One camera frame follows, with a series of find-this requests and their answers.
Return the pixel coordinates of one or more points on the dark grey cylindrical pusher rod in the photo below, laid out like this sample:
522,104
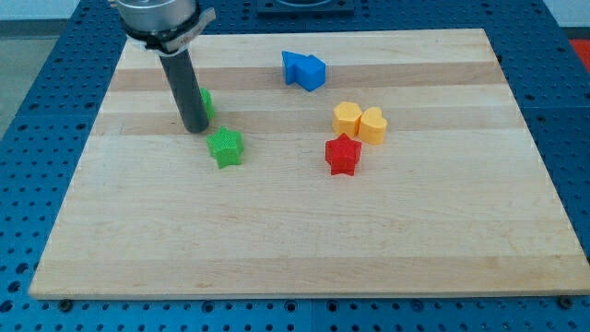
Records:
181,76

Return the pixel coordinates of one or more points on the green circle block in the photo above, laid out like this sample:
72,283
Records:
208,103

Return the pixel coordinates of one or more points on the blue triangle block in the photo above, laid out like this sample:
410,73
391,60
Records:
289,61

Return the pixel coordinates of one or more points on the green star block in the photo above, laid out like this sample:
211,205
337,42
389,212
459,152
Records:
225,147

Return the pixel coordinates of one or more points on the blue cube block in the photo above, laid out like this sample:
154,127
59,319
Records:
310,72

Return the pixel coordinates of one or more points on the yellow hexagon block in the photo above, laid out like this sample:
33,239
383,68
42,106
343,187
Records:
346,118

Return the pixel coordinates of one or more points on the red star block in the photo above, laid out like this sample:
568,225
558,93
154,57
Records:
342,154

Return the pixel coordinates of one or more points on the yellow heart block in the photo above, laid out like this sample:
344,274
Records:
373,126

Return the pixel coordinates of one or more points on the wooden board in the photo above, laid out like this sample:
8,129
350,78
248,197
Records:
456,202

